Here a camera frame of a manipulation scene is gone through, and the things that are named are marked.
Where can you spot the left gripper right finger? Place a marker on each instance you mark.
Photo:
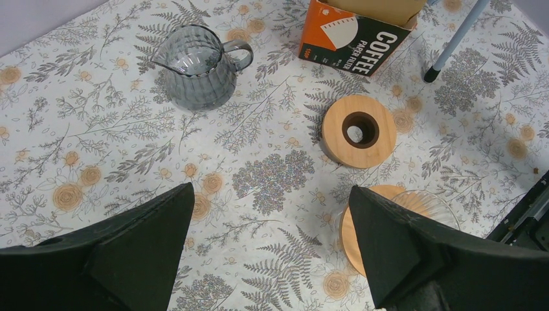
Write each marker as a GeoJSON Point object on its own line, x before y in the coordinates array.
{"type": "Point", "coordinates": [415, 263]}

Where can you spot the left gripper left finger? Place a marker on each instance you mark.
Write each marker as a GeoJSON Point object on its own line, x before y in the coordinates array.
{"type": "Point", "coordinates": [126, 262]}

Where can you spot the clear glass dripper cone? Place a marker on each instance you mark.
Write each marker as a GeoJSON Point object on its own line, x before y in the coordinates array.
{"type": "Point", "coordinates": [421, 202]}

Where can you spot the wooden ring holder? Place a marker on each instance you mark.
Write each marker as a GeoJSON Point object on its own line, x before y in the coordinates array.
{"type": "Point", "coordinates": [348, 235]}
{"type": "Point", "coordinates": [358, 131]}

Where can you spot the orange coffee filter box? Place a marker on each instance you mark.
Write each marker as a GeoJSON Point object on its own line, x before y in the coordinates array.
{"type": "Point", "coordinates": [356, 36]}

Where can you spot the floral tablecloth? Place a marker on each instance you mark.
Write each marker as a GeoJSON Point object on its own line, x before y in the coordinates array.
{"type": "Point", "coordinates": [88, 131]}

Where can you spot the grey glass pitcher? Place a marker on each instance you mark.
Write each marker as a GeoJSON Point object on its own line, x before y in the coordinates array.
{"type": "Point", "coordinates": [200, 69]}

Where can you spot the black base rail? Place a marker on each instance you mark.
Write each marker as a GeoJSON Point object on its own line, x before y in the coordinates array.
{"type": "Point", "coordinates": [526, 225]}

